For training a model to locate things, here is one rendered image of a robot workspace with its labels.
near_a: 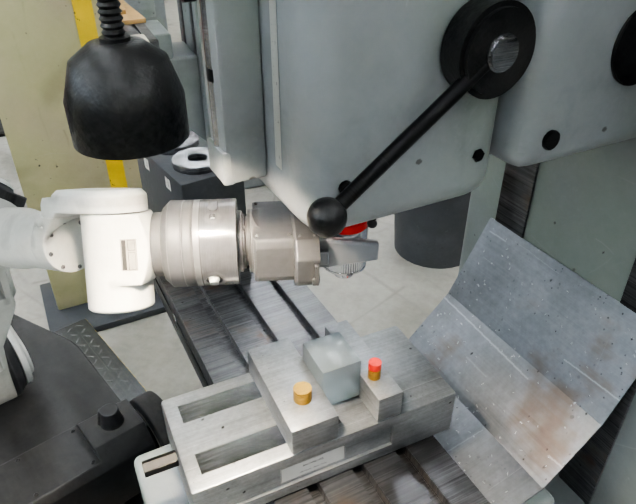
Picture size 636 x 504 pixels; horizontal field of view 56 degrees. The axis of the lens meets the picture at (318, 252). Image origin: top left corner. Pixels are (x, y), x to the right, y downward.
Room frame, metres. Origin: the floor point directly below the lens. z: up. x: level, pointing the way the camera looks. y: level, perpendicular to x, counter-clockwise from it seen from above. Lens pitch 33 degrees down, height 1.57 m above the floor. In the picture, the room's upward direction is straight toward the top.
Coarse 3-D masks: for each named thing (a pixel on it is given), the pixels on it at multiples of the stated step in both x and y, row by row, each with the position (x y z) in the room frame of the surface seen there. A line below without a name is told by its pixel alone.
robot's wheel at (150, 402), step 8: (144, 392) 0.95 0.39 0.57; (152, 392) 0.93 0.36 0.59; (136, 400) 0.91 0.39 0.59; (144, 400) 0.90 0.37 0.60; (152, 400) 0.90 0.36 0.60; (160, 400) 0.90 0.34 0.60; (136, 408) 0.90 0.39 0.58; (144, 408) 0.88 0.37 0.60; (152, 408) 0.88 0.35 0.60; (160, 408) 0.88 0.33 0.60; (144, 416) 0.87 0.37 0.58; (152, 416) 0.86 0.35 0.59; (160, 416) 0.86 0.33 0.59; (152, 424) 0.84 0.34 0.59; (160, 424) 0.84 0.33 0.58; (152, 432) 0.85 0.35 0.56; (160, 432) 0.83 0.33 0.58; (160, 440) 0.82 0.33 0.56; (168, 440) 0.82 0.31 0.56
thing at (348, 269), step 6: (366, 228) 0.52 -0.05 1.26; (354, 234) 0.51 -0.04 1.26; (360, 234) 0.51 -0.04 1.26; (366, 234) 0.52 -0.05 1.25; (348, 264) 0.51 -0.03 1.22; (354, 264) 0.51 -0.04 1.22; (360, 264) 0.51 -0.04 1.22; (330, 270) 0.51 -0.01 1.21; (336, 270) 0.51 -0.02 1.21; (342, 270) 0.51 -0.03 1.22; (348, 270) 0.51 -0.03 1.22; (354, 270) 0.51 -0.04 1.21; (360, 270) 0.51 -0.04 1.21
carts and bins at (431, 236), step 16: (416, 208) 2.28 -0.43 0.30; (432, 208) 2.24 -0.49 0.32; (448, 208) 2.23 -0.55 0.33; (464, 208) 2.24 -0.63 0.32; (400, 224) 2.36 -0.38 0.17; (416, 224) 2.28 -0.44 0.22; (432, 224) 2.24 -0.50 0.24; (448, 224) 2.23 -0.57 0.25; (464, 224) 2.25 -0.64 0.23; (400, 240) 2.35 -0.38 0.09; (416, 240) 2.28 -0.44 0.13; (432, 240) 2.25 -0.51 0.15; (448, 240) 2.24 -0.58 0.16; (416, 256) 2.28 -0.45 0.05; (432, 256) 2.25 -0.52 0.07; (448, 256) 2.25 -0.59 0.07
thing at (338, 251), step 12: (324, 240) 0.50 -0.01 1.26; (336, 240) 0.50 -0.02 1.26; (348, 240) 0.50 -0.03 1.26; (360, 240) 0.50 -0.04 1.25; (372, 240) 0.51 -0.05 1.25; (324, 252) 0.49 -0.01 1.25; (336, 252) 0.50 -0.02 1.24; (348, 252) 0.50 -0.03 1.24; (360, 252) 0.50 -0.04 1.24; (372, 252) 0.50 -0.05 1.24; (324, 264) 0.49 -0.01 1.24; (336, 264) 0.50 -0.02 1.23
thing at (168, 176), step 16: (192, 144) 1.04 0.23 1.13; (144, 160) 1.04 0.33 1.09; (160, 160) 1.00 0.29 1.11; (176, 160) 0.97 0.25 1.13; (192, 160) 1.00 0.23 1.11; (208, 160) 0.97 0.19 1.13; (144, 176) 1.06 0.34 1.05; (160, 176) 0.98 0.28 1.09; (176, 176) 0.93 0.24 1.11; (192, 176) 0.93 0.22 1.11; (208, 176) 0.93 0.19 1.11; (160, 192) 0.99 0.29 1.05; (176, 192) 0.92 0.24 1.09; (192, 192) 0.91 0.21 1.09; (208, 192) 0.93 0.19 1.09; (224, 192) 0.95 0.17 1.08; (240, 192) 0.96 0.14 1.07; (160, 208) 1.00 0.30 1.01; (240, 208) 0.96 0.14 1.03
